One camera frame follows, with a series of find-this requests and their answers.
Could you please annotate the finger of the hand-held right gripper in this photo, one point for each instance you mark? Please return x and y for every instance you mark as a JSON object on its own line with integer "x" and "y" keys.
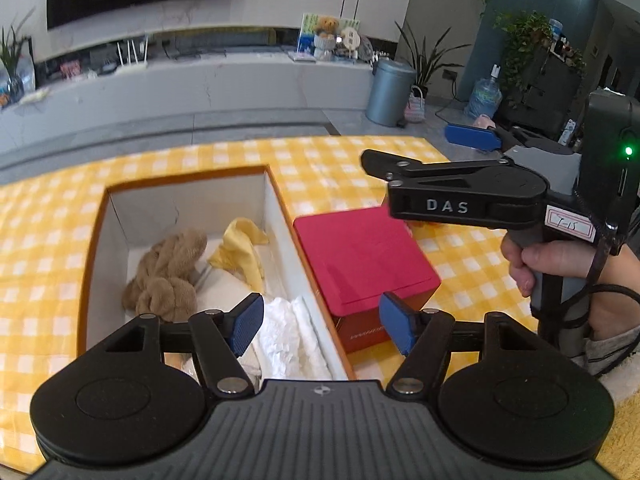
{"x": 470, "y": 137}
{"x": 395, "y": 165}

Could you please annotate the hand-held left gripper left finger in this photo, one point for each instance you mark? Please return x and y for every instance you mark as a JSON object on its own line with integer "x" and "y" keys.
{"x": 247, "y": 322}

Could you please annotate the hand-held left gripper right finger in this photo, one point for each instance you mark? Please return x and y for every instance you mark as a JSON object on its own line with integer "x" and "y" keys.
{"x": 396, "y": 322}

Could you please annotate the white fluffy cloth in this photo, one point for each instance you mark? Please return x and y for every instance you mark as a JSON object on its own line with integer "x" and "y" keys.
{"x": 285, "y": 335}

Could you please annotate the yellow cloth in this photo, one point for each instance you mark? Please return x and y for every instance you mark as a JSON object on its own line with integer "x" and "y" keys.
{"x": 240, "y": 250}

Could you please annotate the brown towel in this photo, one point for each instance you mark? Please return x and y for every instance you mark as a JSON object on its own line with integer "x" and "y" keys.
{"x": 160, "y": 275}

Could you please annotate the orange cardboard box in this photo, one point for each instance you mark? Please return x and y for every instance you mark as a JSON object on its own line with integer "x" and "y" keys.
{"x": 150, "y": 220}

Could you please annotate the person's right hand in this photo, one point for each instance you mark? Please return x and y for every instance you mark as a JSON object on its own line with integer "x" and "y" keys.
{"x": 550, "y": 257}

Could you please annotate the pink heater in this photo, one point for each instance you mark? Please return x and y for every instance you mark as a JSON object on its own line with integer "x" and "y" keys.
{"x": 482, "y": 121}

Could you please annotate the blue water jug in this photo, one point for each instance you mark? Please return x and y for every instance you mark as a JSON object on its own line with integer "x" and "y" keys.
{"x": 484, "y": 97}

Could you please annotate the small woven bag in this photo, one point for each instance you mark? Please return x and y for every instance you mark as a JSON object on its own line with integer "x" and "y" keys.
{"x": 415, "y": 107}

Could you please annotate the grey trash bin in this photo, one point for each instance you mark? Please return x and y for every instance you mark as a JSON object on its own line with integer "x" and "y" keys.
{"x": 390, "y": 95}

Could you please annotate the red box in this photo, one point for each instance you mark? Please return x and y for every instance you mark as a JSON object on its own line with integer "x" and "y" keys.
{"x": 360, "y": 255}

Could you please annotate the long-leaf potted plant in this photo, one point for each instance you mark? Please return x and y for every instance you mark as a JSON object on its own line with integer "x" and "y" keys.
{"x": 430, "y": 65}

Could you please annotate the black cabinet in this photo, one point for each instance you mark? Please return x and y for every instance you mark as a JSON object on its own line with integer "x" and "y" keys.
{"x": 550, "y": 90}

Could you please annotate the bushy green plant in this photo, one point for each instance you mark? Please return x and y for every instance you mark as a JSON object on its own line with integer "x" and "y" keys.
{"x": 522, "y": 35}

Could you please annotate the white round fan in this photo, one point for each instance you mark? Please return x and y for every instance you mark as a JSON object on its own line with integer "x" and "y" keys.
{"x": 350, "y": 37}

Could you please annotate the teddy bear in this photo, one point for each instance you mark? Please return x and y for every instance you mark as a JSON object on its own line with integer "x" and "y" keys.
{"x": 327, "y": 27}

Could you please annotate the printed picture board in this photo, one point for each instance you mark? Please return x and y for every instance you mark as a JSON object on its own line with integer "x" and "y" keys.
{"x": 307, "y": 35}

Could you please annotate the marble television cabinet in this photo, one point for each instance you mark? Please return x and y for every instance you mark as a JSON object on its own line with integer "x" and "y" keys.
{"x": 200, "y": 90}

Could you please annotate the yellow checked tablecloth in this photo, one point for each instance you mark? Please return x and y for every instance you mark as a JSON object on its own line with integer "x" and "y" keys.
{"x": 40, "y": 240}

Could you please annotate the white router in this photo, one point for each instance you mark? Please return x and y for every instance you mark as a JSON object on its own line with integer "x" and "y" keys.
{"x": 131, "y": 66}

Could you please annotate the pink photo card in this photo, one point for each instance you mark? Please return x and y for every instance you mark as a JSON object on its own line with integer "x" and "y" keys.
{"x": 70, "y": 69}

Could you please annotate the yellow paper sheets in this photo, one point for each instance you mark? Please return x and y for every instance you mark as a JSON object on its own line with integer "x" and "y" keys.
{"x": 35, "y": 96}

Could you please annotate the green plant in glass vase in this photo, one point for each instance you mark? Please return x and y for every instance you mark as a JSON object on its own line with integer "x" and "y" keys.
{"x": 15, "y": 85}

